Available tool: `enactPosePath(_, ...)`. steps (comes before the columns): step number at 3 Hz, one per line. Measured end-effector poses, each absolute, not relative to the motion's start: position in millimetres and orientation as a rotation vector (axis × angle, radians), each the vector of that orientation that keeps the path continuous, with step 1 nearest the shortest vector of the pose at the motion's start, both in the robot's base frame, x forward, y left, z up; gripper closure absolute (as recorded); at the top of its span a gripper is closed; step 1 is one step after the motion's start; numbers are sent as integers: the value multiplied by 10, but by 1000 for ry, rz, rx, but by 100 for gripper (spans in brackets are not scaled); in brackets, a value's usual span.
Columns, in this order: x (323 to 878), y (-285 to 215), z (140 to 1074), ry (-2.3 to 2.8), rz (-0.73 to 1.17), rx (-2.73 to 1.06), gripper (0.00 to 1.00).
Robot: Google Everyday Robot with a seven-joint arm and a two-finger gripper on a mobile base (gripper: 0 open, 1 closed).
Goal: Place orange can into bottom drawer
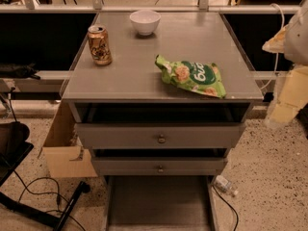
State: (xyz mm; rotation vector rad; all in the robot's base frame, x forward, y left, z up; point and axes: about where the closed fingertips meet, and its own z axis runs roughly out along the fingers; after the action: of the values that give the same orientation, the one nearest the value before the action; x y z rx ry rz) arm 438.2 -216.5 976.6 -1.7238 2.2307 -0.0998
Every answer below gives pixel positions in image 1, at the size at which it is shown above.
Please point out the orange soda can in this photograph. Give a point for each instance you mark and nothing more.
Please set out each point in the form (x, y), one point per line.
(99, 44)

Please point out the middle grey drawer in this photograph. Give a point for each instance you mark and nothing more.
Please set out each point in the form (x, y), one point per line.
(158, 166)

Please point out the green snack bag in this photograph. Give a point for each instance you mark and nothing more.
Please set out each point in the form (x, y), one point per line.
(204, 79)

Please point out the grey drawer cabinet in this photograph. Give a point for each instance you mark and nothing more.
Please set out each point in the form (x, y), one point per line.
(130, 90)

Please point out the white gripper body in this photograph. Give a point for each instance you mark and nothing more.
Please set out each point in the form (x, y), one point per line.
(297, 40)

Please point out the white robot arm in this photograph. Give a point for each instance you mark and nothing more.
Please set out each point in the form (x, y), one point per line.
(292, 39)

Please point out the black chair base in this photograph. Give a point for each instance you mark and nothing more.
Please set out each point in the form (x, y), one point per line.
(14, 148)

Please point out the bottom grey open drawer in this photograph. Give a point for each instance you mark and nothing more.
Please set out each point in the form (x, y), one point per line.
(159, 203)

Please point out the cardboard box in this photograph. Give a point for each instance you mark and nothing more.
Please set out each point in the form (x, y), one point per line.
(65, 155)

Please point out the black cloth on shelf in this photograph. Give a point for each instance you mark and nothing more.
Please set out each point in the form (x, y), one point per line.
(18, 71)

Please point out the top grey drawer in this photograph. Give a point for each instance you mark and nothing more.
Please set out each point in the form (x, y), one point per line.
(158, 137)

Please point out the white ceramic bowl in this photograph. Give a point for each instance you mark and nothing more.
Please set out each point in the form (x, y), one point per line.
(145, 22)

